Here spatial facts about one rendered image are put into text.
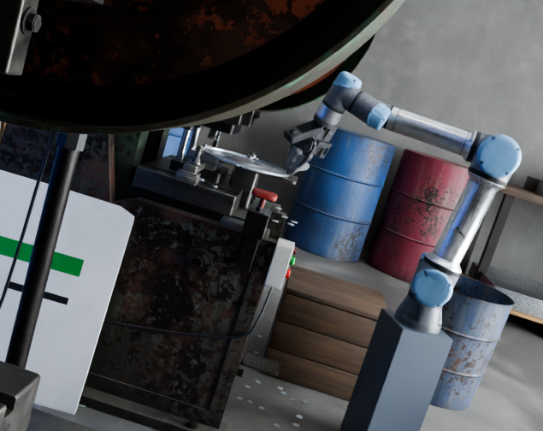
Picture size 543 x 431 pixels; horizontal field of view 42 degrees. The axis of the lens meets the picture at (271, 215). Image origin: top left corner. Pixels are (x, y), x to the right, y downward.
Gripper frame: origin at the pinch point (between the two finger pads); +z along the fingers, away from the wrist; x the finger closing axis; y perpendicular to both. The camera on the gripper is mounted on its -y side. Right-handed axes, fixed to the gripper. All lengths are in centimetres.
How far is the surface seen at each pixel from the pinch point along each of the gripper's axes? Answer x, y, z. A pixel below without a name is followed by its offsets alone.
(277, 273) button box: -30.3, -16.0, 16.4
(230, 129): 10.2, -20.7, -4.8
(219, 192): -5.9, -27.6, 7.8
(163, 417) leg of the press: -35, -31, 69
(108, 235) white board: 2, -50, 32
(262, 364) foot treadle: -29, 7, 57
